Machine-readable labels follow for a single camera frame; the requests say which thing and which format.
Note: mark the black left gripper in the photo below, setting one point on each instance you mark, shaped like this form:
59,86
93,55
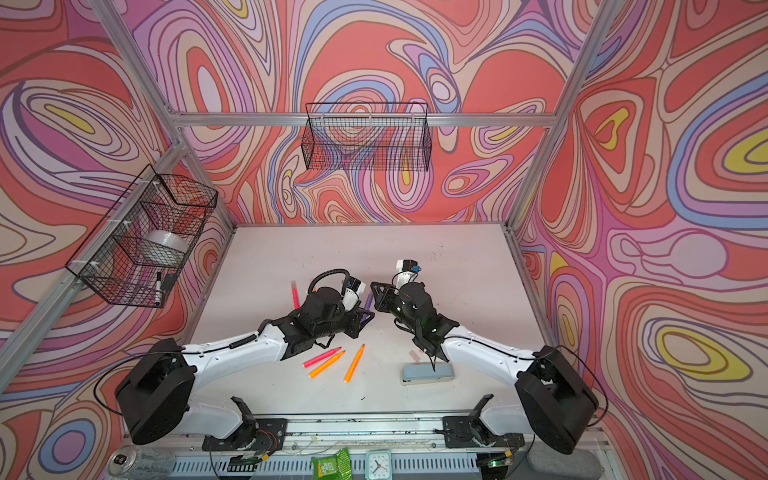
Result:
353,320

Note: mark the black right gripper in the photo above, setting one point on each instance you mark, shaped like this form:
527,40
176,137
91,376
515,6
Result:
387,298

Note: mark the pink highlighter pen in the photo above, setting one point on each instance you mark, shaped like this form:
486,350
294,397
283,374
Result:
321,358
295,295

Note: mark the orange highlighter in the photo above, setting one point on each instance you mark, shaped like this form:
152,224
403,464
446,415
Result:
326,364
353,366

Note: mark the purple pen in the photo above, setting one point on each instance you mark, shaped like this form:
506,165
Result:
368,302

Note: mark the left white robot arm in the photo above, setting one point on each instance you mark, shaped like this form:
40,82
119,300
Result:
159,396

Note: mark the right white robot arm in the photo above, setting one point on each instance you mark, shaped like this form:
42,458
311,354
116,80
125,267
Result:
556,400

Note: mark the grey pencil case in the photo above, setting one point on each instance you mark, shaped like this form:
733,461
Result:
426,373

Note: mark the green snack packet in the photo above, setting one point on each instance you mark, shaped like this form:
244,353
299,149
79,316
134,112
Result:
334,467

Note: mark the small white clock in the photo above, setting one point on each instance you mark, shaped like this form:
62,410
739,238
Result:
378,465

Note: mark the black marker in basket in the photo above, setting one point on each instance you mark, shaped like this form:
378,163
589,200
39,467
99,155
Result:
157,290

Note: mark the silver drink can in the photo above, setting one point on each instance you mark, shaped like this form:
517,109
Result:
143,463

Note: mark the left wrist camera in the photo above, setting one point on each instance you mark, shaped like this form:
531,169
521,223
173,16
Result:
353,288

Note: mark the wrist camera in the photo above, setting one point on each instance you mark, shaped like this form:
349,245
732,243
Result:
407,271
353,288

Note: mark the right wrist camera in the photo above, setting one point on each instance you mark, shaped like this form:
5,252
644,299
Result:
407,271

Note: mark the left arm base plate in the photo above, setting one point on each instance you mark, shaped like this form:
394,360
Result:
264,435

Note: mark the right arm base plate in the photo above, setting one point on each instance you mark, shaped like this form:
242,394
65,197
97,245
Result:
461,432

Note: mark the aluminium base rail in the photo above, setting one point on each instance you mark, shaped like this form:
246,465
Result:
417,453

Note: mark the back black wire basket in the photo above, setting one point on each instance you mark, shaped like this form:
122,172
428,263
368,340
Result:
367,136

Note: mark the black wire basket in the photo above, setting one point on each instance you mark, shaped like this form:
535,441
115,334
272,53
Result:
112,268
367,136

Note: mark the left black wire basket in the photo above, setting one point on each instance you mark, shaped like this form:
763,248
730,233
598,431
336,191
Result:
112,268

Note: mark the aluminium frame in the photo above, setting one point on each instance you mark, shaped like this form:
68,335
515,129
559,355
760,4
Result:
76,129

